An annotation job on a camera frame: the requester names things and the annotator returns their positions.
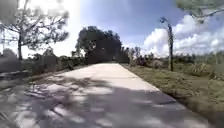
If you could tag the low bushes line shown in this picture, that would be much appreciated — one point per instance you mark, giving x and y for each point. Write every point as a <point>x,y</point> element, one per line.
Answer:
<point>186,61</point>

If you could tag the overhanging pine branch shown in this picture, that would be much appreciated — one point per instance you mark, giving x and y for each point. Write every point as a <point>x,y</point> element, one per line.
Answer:
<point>200,8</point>

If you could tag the dry green grass verge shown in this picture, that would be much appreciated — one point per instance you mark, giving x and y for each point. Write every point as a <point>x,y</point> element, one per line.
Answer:
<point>186,83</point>

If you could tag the thin sprawling tree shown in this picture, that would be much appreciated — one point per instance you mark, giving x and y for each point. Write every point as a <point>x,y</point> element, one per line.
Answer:
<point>25,30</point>

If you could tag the dark round tree clump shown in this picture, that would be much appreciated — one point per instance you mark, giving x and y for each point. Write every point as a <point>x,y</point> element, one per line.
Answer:
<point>98,45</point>

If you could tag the tall bare tree trunk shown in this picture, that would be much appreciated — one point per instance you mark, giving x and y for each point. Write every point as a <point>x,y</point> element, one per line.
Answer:
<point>170,46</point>

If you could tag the shaded dirt verge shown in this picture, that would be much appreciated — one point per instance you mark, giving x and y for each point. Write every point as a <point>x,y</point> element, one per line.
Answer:
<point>20,78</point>

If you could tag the light concrete path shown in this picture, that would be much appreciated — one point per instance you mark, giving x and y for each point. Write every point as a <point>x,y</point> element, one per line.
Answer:
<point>110,90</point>

